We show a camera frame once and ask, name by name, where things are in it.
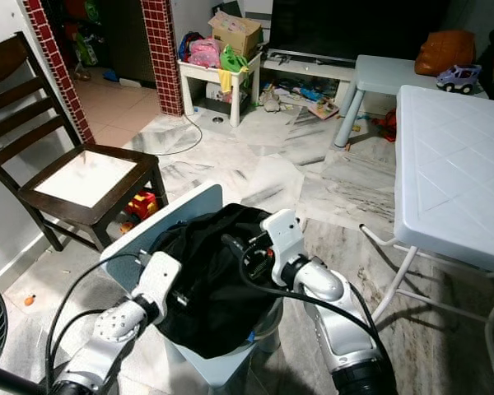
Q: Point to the black shirt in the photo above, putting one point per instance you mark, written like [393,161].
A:
[214,288]

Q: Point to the red toy car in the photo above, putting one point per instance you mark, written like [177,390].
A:
[142,204]

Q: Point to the dark wooden chair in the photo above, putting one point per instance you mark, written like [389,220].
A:
[82,212]

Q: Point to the grey plush toy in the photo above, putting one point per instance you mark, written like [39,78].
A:
[269,99]

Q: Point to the small yellow cloth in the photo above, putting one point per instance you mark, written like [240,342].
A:
[226,81]

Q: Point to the red floor toy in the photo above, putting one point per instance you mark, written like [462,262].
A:
[387,123]

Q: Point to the white television stand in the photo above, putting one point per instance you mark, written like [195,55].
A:
[305,70]

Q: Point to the small white table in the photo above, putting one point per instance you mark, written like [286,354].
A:
[198,72]

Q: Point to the pink bag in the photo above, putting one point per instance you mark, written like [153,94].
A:
[204,53]

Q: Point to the white folding table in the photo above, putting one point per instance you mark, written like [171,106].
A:
[453,164]

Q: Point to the cardboard box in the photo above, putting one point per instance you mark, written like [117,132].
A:
[239,37]

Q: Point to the red brick pillar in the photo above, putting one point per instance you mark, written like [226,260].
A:
[58,74]
[162,58]

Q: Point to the pale grey small table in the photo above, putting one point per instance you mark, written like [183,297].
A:
[387,72]

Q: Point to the black television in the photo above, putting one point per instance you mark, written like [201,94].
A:
[354,29]

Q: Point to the purple toy car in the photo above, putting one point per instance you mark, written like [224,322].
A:
[459,78]

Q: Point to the orange bag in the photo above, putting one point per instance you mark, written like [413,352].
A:
[445,51]

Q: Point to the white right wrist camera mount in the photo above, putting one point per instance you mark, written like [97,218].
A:
[284,234]

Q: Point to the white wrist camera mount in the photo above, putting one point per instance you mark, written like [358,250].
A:
[160,276]
[284,234]

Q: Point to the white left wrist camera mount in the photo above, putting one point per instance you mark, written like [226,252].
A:
[160,276]

